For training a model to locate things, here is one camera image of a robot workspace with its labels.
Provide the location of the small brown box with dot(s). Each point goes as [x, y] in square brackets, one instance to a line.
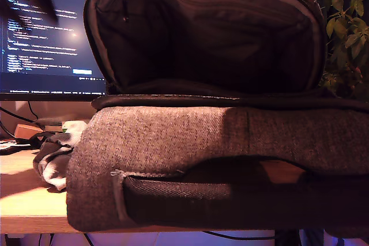
[27, 131]

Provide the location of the grey fabric backpack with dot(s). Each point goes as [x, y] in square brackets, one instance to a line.
[184, 142]

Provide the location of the green leafy houseplant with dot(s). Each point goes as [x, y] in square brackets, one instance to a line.
[346, 33]

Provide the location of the grey pair of socks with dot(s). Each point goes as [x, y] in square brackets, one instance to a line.
[54, 171]

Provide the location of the black keyboard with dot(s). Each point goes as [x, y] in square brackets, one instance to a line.
[11, 146]

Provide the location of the monitor with dark code screen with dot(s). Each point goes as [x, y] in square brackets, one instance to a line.
[52, 56]

